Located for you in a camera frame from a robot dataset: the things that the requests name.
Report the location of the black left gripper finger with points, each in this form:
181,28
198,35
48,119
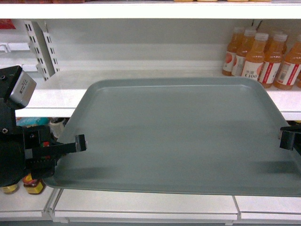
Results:
58,149

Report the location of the white slotted shelf upright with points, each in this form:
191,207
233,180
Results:
41,44

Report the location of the white upper shelf board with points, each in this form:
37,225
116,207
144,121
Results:
276,9

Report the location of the orange juice bottle far right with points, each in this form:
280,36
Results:
291,67

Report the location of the orange juice bottle red label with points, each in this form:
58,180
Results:
272,61

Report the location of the red lid sauce jar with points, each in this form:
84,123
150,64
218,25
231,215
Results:
33,186

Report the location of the orange juice bottle front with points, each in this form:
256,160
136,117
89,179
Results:
255,57

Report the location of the orange juice bottle back left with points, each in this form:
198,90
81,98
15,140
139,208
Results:
232,47

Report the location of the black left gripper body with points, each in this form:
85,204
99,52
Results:
29,151

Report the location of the grey-silver rectangular tray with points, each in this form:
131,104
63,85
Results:
179,135

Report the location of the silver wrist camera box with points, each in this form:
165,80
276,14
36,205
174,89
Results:
22,91

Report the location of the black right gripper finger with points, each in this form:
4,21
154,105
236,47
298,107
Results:
291,138

